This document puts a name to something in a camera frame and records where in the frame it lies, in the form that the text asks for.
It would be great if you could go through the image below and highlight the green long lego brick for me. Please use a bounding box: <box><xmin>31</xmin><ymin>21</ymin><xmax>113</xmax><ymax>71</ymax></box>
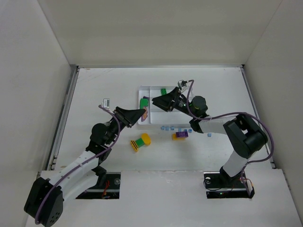
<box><xmin>160</xmin><ymin>88</ymin><xmax>167</xmax><ymax>96</ymax></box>

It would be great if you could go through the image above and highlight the green square lego brick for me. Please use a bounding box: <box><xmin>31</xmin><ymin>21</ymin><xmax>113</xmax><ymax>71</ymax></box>
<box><xmin>140</xmin><ymin>98</ymin><xmax>149</xmax><ymax>109</ymax></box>

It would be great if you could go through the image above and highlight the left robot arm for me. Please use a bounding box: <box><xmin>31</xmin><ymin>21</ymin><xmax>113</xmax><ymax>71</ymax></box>
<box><xmin>24</xmin><ymin>107</ymin><xmax>146</xmax><ymax>227</ymax></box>

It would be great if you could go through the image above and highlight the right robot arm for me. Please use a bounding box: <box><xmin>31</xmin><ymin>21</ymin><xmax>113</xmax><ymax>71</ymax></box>
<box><xmin>152</xmin><ymin>87</ymin><xmax>268</xmax><ymax>184</ymax></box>

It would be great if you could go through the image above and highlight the white divided tray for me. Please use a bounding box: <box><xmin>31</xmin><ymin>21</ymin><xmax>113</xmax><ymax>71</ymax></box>
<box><xmin>138</xmin><ymin>86</ymin><xmax>192</xmax><ymax>128</ymax></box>

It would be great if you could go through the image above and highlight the yellow rounded lego brick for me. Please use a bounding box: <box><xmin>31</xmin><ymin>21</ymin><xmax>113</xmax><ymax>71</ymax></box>
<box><xmin>141</xmin><ymin>133</ymin><xmax>151</xmax><ymax>146</ymax></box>

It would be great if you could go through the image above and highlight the green lego brick in stack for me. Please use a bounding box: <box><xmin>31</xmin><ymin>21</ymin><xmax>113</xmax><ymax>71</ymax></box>
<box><xmin>135</xmin><ymin>138</ymin><xmax>145</xmax><ymax>148</ymax></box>

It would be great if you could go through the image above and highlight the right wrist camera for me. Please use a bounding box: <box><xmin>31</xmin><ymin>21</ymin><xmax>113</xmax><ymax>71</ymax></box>
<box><xmin>178</xmin><ymin>80</ymin><xmax>187</xmax><ymax>90</ymax></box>

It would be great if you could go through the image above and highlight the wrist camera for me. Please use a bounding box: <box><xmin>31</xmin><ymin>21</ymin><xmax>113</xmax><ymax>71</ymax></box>
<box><xmin>178</xmin><ymin>80</ymin><xmax>187</xmax><ymax>90</ymax></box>
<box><xmin>101</xmin><ymin>98</ymin><xmax>110</xmax><ymax>109</ymax></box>

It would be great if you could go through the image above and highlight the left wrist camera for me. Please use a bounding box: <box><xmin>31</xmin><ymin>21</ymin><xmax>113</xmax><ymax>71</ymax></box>
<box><xmin>101</xmin><ymin>98</ymin><xmax>110</xmax><ymax>109</ymax></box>

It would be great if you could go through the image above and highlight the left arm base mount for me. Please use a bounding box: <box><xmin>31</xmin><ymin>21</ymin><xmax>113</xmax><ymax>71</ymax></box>
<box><xmin>76</xmin><ymin>166</ymin><xmax>121</xmax><ymax>200</ymax></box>

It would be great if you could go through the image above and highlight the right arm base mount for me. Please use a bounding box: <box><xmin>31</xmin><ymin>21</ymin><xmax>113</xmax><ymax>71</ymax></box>
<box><xmin>203</xmin><ymin>168</ymin><xmax>255</xmax><ymax>199</ymax></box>

